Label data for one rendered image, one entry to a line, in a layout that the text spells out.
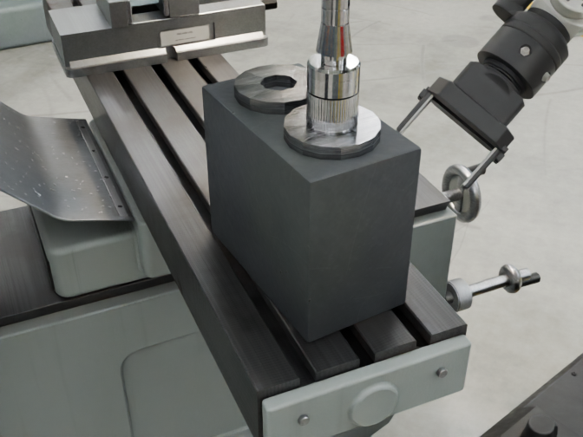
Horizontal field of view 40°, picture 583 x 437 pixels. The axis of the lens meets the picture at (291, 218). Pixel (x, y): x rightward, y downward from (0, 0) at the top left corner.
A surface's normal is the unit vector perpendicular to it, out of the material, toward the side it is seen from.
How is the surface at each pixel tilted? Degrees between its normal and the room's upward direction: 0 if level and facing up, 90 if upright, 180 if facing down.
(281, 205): 90
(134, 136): 0
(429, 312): 0
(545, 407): 0
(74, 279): 90
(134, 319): 90
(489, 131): 51
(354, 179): 90
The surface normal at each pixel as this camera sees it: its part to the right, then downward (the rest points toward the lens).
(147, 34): 0.39, 0.53
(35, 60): 0.00, -0.82
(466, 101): -0.07, -0.07
